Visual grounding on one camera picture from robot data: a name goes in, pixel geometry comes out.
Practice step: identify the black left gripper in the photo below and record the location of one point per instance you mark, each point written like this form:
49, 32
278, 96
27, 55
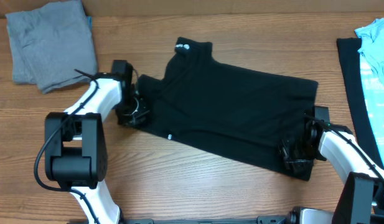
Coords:
139, 118

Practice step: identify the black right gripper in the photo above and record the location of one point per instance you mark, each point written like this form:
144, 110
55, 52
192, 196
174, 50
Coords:
294, 155

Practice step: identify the black t-shirt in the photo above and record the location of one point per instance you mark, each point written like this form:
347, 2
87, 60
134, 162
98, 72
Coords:
229, 111

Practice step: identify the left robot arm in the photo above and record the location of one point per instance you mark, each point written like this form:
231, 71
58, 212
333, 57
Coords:
75, 150

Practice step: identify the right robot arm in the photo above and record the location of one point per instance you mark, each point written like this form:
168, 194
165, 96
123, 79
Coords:
362, 198

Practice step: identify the black garment at right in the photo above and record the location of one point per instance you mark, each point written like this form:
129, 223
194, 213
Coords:
349, 60

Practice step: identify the blue cloth under grey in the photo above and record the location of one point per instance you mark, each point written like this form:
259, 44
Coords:
89, 19

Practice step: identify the folded grey cloth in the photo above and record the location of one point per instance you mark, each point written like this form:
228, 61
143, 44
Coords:
50, 45

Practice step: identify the light blue t-shirt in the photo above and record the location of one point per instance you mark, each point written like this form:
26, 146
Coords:
372, 77

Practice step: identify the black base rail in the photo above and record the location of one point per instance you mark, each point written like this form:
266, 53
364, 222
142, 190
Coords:
204, 221

